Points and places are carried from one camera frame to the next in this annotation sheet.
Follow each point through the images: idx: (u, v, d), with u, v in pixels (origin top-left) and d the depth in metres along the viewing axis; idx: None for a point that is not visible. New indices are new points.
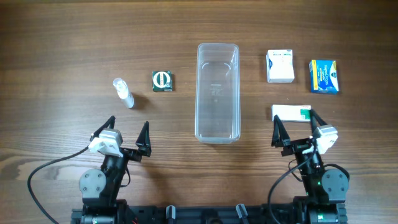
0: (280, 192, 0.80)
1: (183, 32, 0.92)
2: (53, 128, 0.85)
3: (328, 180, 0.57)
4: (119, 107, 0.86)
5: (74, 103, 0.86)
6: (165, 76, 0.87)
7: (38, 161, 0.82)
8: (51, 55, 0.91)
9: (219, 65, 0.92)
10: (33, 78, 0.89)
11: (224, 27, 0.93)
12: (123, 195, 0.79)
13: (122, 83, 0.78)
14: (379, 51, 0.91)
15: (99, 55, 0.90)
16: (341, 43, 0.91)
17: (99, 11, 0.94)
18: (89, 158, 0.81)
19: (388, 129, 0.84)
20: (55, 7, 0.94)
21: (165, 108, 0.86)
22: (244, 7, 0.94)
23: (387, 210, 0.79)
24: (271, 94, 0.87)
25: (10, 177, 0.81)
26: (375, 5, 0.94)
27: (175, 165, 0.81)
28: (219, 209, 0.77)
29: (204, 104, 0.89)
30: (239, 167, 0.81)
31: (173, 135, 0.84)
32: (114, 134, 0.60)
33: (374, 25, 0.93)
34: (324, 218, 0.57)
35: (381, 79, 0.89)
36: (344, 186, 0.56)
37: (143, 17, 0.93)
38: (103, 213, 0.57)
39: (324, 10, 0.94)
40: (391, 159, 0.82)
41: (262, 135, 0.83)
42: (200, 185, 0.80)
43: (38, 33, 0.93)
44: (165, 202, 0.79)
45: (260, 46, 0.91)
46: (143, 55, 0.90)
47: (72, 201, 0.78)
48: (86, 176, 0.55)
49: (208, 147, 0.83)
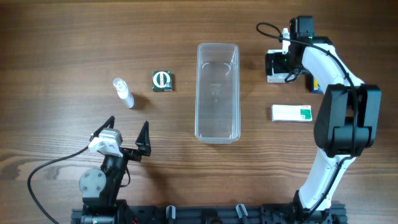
0: (280, 192, 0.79)
1: (183, 32, 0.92)
2: (53, 128, 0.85)
3: (303, 28, 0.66)
4: (119, 107, 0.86)
5: (74, 103, 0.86)
6: (165, 76, 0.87)
7: (38, 160, 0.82)
8: (51, 55, 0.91)
9: (219, 65, 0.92)
10: (33, 77, 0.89)
11: (224, 27, 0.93)
12: (122, 195, 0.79)
13: (122, 83, 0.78)
14: (379, 51, 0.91)
15: (99, 54, 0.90)
16: (342, 43, 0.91)
17: (99, 11, 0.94)
18: (89, 158, 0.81)
19: (387, 129, 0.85)
20: (54, 7, 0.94)
21: (165, 108, 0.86)
22: (243, 8, 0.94)
23: (387, 210, 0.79)
24: (271, 94, 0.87)
25: (10, 177, 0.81)
26: (375, 6, 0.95)
27: (175, 165, 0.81)
28: (219, 209, 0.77)
29: (204, 104, 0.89)
30: (239, 167, 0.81)
31: (173, 135, 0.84)
32: (114, 133, 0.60)
33: (373, 25, 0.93)
34: (314, 38, 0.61)
35: (381, 79, 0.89)
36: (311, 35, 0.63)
37: (143, 16, 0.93)
38: (102, 213, 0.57)
39: (324, 10, 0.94)
40: (392, 159, 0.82)
41: (262, 135, 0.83)
42: (200, 185, 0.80)
43: (38, 33, 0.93)
44: (165, 202, 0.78)
45: (260, 46, 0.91)
46: (143, 55, 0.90)
47: (72, 201, 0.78)
48: (86, 175, 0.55)
49: (208, 147, 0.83)
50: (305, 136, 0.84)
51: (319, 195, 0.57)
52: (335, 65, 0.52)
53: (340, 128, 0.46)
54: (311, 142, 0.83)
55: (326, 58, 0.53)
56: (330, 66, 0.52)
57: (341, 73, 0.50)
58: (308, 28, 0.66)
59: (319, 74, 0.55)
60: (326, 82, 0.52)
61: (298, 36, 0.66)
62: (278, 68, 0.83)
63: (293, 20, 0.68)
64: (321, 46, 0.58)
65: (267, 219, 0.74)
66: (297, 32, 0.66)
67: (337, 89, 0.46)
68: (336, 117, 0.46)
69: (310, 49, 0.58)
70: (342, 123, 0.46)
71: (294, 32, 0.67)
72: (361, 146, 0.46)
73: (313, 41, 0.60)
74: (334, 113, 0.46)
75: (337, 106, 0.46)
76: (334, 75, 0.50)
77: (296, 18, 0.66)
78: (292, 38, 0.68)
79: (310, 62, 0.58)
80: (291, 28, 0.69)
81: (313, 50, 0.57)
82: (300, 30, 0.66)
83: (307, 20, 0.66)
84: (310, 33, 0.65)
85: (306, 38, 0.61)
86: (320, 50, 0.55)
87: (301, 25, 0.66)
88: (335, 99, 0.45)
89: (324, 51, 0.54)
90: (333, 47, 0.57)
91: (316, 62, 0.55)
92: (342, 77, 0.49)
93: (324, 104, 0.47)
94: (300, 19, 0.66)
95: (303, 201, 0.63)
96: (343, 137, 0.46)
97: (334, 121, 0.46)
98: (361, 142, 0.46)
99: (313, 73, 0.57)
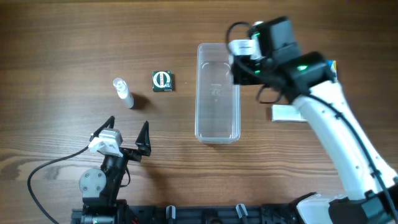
0: (280, 192, 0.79)
1: (183, 32, 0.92)
2: (53, 128, 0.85)
3: (278, 34, 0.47)
4: (119, 107, 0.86)
5: (74, 103, 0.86)
6: (165, 76, 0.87)
7: (38, 161, 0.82)
8: (51, 55, 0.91)
9: (219, 65, 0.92)
10: (34, 78, 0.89)
11: (225, 27, 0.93)
12: (122, 195, 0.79)
13: (122, 83, 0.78)
14: (379, 52, 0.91)
15: (99, 54, 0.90)
16: (342, 44, 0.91)
17: (99, 11, 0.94)
18: (89, 158, 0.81)
19: (388, 129, 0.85)
20: (54, 7, 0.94)
21: (165, 108, 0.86)
22: (244, 7, 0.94)
23: None
24: (271, 94, 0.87)
25: (10, 177, 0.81)
26: (375, 6, 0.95)
27: (175, 165, 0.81)
28: (219, 209, 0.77)
29: (204, 104, 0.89)
30: (240, 167, 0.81)
31: (173, 135, 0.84)
32: (114, 133, 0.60)
33: (373, 25, 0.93)
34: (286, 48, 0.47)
35: (381, 79, 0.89)
36: (285, 42, 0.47)
37: (143, 16, 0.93)
38: (103, 213, 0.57)
39: (324, 10, 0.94)
40: (391, 159, 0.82)
41: (262, 135, 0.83)
42: (200, 185, 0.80)
43: (38, 33, 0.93)
44: (165, 202, 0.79)
45: None
46: (143, 55, 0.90)
47: (71, 201, 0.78)
48: (86, 175, 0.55)
49: (208, 147, 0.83)
50: (305, 136, 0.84)
51: None
52: (352, 140, 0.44)
53: None
54: (311, 142, 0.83)
55: (341, 130, 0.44)
56: (352, 155, 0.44)
57: (364, 165, 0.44)
58: (286, 40, 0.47)
59: (335, 153, 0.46)
60: (343, 167, 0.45)
61: (276, 53, 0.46)
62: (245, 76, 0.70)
63: (262, 27, 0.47)
64: (313, 76, 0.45)
65: (268, 219, 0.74)
66: (273, 48, 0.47)
67: (371, 210, 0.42)
68: None
69: (310, 102, 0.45)
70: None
71: (265, 46, 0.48)
72: None
73: (286, 55, 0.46)
74: None
75: (374, 219, 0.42)
76: (360, 173, 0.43)
77: (269, 27, 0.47)
78: (262, 53, 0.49)
79: (310, 117, 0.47)
80: (259, 38, 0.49)
81: (316, 106, 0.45)
82: (276, 45, 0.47)
83: (279, 26, 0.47)
84: (290, 45, 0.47)
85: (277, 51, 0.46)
86: (331, 112, 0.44)
87: (275, 35, 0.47)
88: (370, 219, 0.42)
89: (336, 116, 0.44)
90: (337, 86, 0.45)
91: (324, 130, 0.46)
92: (369, 174, 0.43)
93: (356, 216, 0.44)
94: (274, 27, 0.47)
95: (303, 217, 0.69)
96: None
97: None
98: None
99: (333, 149, 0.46)
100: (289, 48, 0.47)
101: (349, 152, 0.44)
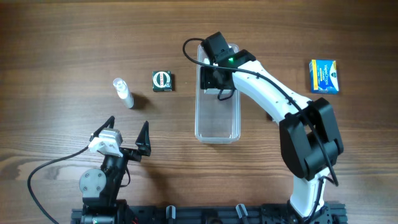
0: (280, 192, 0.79)
1: (183, 33, 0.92)
2: (53, 128, 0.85)
3: (216, 44, 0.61)
4: (119, 107, 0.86)
5: (74, 103, 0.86)
6: (165, 76, 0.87)
7: (38, 160, 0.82)
8: (51, 55, 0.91)
9: None
10: (34, 78, 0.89)
11: (225, 27, 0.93)
12: (122, 195, 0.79)
13: (122, 83, 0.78)
14: (377, 51, 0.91)
15: (99, 54, 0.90)
16: (341, 44, 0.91)
17: (99, 11, 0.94)
18: (89, 158, 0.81)
19: (387, 129, 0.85)
20: (54, 8, 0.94)
21: (165, 108, 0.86)
22: (244, 7, 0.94)
23: (387, 210, 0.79)
24: None
25: (10, 177, 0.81)
26: (374, 6, 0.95)
27: (175, 165, 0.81)
28: (219, 209, 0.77)
29: None
30: (240, 167, 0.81)
31: (173, 135, 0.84)
32: (114, 133, 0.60)
33: (372, 25, 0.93)
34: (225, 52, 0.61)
35: (380, 79, 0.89)
36: (223, 48, 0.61)
37: (143, 16, 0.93)
38: (102, 213, 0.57)
39: (324, 9, 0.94)
40: (391, 159, 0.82)
41: (262, 135, 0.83)
42: (200, 185, 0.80)
43: (38, 33, 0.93)
44: (165, 202, 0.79)
45: (260, 46, 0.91)
46: (143, 55, 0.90)
47: (71, 201, 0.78)
48: (86, 175, 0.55)
49: (208, 147, 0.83)
50: None
51: (312, 203, 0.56)
52: (269, 86, 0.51)
53: (310, 153, 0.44)
54: None
55: (260, 82, 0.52)
56: (270, 94, 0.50)
57: (281, 99, 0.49)
58: (223, 47, 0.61)
59: (263, 103, 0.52)
60: (269, 109, 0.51)
61: (218, 57, 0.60)
62: (208, 83, 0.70)
63: (203, 43, 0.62)
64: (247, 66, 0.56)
65: (268, 219, 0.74)
66: (214, 54, 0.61)
67: (291, 125, 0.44)
68: (304, 148, 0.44)
69: (238, 74, 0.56)
70: (308, 148, 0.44)
71: (209, 54, 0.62)
72: (334, 157, 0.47)
73: (226, 56, 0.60)
74: (300, 148, 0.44)
75: (298, 134, 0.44)
76: (277, 103, 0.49)
77: (207, 41, 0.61)
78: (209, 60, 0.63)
79: (243, 86, 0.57)
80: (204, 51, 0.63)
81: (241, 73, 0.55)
82: (215, 52, 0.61)
83: (216, 38, 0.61)
84: (226, 50, 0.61)
85: (219, 56, 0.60)
86: (250, 73, 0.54)
87: (214, 46, 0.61)
88: (294, 134, 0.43)
89: (255, 74, 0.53)
90: (257, 62, 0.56)
91: (250, 88, 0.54)
92: (286, 102, 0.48)
93: (285, 141, 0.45)
94: (211, 40, 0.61)
95: (299, 211, 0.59)
96: (315, 158, 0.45)
97: (303, 154, 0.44)
98: (333, 154, 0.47)
99: (260, 99, 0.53)
100: (226, 51, 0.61)
101: (267, 93, 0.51)
